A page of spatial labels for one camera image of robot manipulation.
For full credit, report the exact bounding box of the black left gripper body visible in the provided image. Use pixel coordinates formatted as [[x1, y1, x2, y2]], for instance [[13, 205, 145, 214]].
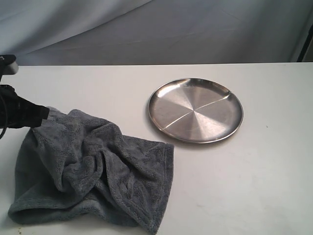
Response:
[[0, 85, 19, 129]]

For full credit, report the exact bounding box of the grey fleece towel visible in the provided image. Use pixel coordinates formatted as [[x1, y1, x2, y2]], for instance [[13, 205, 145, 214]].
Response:
[[8, 108, 174, 235]]

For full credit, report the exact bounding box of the grey backdrop cloth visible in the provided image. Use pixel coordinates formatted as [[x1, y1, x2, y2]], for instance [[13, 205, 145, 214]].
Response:
[[0, 0, 313, 66]]

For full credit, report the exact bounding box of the round steel plate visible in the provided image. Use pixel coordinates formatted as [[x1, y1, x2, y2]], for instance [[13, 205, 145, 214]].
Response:
[[147, 78, 244, 144]]

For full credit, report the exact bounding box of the black backdrop stand pole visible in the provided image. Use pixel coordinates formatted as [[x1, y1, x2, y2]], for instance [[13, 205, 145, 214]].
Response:
[[296, 13, 313, 62]]

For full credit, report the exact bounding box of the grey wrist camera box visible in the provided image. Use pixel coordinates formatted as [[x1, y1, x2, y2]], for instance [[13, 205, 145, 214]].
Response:
[[0, 54, 19, 76]]

